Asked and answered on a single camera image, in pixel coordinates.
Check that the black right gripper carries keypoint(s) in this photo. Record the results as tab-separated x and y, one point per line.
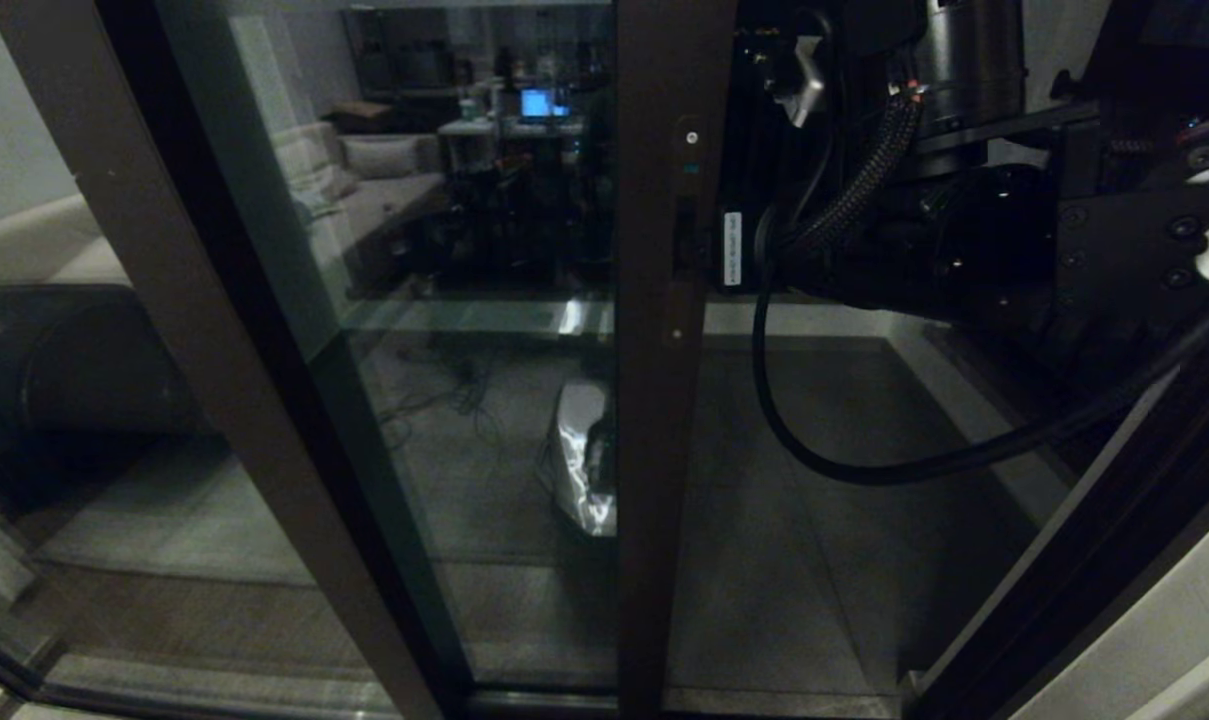
739	250

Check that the brown-framed sliding glass door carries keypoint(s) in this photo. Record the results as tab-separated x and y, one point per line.
654	480

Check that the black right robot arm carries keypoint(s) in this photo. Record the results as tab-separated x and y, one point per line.
1014	230

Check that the recessed door pull latch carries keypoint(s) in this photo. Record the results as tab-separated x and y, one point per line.
682	235

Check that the brown stone window sill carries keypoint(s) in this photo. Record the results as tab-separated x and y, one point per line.
994	400

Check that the dark brown door jamb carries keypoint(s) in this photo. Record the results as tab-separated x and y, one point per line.
1094	580

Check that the brown-framed fixed glass panel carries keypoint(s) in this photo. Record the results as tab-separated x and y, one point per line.
234	400

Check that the dark front-load washing machine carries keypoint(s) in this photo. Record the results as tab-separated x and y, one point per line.
84	370

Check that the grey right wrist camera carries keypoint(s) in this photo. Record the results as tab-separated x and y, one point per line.
807	85

